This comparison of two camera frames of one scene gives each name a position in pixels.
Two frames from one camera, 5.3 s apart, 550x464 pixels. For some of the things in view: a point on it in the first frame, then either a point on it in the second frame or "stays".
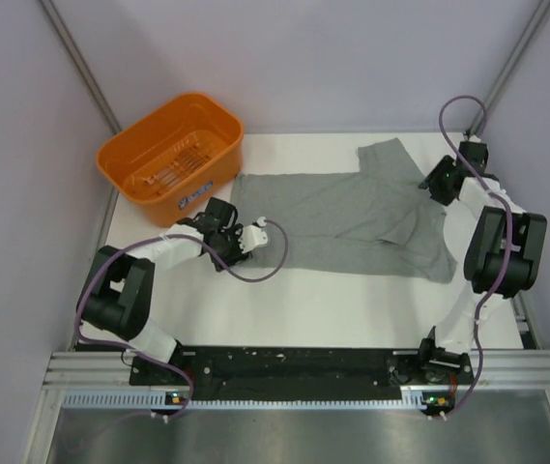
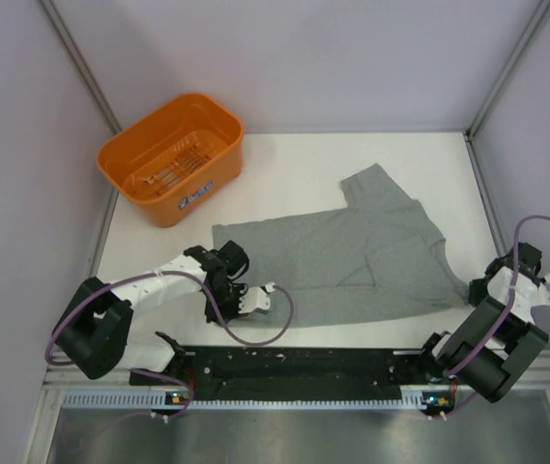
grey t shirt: [380, 221] → [379, 255]
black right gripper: [430, 182] → [476, 291]
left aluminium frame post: [80, 63] stays
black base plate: [298, 370] stays
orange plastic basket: [174, 158] stays
